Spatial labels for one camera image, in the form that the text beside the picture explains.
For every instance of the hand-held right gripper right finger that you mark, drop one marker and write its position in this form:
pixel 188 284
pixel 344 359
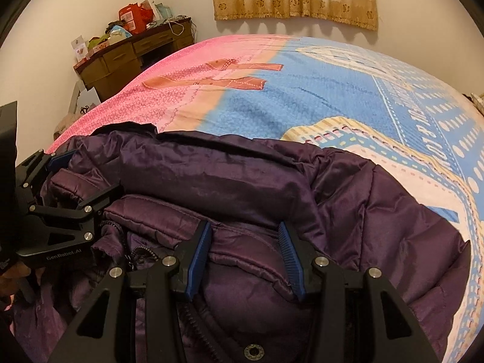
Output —
pixel 293 261

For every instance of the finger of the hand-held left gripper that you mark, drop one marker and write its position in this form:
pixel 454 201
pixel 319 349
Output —
pixel 87 208
pixel 62 160

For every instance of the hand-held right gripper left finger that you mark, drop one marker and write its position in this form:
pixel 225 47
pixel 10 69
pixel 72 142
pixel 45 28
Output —
pixel 196 257

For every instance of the purple padded jacket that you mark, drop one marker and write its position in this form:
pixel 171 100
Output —
pixel 245 181

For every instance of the pile of pale clothes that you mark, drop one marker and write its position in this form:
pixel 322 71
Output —
pixel 66 126

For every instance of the person's left hand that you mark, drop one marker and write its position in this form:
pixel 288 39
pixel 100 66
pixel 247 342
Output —
pixel 13 279

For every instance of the white paper bag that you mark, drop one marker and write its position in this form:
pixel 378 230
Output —
pixel 89 100

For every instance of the brown wooden desk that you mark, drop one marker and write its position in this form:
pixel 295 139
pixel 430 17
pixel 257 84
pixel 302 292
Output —
pixel 113 72

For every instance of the white card box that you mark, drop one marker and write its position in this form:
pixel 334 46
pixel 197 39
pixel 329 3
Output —
pixel 79 49

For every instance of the green cloth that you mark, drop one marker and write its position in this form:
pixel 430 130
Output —
pixel 100 41

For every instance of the bed with pink blue sheet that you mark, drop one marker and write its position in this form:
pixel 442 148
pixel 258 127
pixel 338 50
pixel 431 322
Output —
pixel 302 94

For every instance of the light blue clear container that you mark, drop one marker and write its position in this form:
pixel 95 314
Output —
pixel 163 11

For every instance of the grey patterned pillow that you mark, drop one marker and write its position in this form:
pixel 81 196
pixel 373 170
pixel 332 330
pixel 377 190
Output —
pixel 479 102

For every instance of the beige floral window curtain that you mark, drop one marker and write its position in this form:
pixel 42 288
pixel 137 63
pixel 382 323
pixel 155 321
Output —
pixel 295 0

